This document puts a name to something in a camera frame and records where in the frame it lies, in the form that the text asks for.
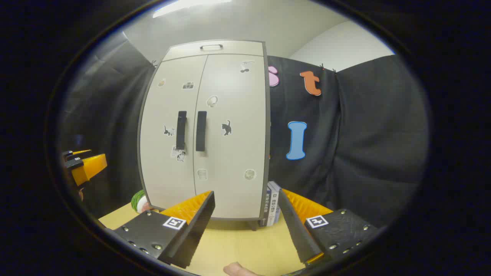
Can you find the black backdrop cloth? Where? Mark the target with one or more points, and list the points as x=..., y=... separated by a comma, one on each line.
x=364, y=134

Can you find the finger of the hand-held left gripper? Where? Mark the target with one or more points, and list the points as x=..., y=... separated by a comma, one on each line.
x=82, y=151
x=90, y=168

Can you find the white shoe cabinet door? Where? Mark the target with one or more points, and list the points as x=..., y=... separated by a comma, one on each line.
x=238, y=153
x=165, y=115

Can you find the white double-door shoe cabinet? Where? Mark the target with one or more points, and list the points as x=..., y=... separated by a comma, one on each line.
x=267, y=153

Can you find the green white striped toy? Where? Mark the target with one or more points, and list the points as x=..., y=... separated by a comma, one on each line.
x=138, y=201

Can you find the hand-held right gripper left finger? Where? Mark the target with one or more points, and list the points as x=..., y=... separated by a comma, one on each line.
x=191, y=237

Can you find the dark spine book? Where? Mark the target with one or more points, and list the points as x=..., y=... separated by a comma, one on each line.
x=267, y=209

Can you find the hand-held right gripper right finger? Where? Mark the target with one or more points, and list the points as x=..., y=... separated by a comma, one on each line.
x=297, y=230

